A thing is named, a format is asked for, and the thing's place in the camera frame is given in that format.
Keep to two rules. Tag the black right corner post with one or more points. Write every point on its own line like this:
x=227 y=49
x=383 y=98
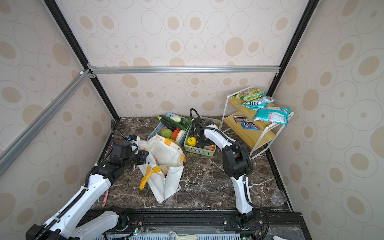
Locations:
x=292 y=46

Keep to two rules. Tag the left aluminium frame bar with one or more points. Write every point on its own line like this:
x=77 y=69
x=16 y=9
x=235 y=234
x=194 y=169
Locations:
x=25 y=138

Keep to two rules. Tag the white canvas grocery bag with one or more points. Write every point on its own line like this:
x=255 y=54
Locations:
x=162 y=151

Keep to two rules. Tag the clear plastic cup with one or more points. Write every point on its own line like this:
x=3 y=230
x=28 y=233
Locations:
x=278 y=198

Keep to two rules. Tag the long green cucumber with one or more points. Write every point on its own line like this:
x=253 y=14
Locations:
x=176 y=124

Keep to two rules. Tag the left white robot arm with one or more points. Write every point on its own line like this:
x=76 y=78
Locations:
x=64 y=225

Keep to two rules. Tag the blue candy packet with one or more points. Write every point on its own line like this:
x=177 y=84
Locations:
x=250 y=126

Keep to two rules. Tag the pale white green squash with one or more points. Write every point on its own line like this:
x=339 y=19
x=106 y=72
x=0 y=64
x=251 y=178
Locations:
x=176 y=119

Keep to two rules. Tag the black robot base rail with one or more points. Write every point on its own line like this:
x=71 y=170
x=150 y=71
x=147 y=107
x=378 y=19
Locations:
x=266 y=223

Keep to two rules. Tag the dark purple eggplant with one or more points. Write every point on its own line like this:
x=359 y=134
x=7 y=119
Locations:
x=167 y=124

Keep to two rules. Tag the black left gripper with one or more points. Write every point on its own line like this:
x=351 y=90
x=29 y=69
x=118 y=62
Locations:
x=143 y=157

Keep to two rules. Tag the dark candy packet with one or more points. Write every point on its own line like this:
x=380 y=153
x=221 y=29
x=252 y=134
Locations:
x=241 y=119

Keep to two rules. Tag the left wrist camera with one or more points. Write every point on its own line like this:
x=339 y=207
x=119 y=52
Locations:
x=123 y=151

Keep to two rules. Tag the horizontal aluminium frame bar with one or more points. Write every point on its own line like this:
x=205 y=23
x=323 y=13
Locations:
x=184 y=70

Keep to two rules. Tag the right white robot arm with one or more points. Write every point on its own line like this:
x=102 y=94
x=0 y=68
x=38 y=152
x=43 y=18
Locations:
x=237 y=164

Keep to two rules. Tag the wooden two tier shelf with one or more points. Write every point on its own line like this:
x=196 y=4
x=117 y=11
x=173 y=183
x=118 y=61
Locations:
x=258 y=135

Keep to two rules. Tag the metal spoon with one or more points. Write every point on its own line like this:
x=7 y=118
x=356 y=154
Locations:
x=104 y=202

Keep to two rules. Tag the green cabbage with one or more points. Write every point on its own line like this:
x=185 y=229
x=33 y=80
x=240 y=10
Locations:
x=166 y=133

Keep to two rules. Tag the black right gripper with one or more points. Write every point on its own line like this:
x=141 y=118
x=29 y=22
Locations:
x=200 y=144

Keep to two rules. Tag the white teal snack bag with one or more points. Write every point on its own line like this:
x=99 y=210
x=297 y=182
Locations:
x=259 y=103

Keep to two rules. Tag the white chinese cabbage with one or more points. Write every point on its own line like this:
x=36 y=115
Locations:
x=180 y=135

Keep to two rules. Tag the green leafy vegetable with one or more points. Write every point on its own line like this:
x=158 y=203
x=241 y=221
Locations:
x=186 y=121

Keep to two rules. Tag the yellow green snack bag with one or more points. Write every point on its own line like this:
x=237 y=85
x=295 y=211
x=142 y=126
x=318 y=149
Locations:
x=250 y=94

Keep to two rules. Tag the black corner frame post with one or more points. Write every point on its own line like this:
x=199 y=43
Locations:
x=59 y=18

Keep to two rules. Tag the pale green plastic basket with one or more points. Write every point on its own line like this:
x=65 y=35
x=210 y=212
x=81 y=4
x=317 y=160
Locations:
x=205 y=151

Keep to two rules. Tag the red orange pepper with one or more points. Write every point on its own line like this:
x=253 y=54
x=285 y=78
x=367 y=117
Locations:
x=175 y=134

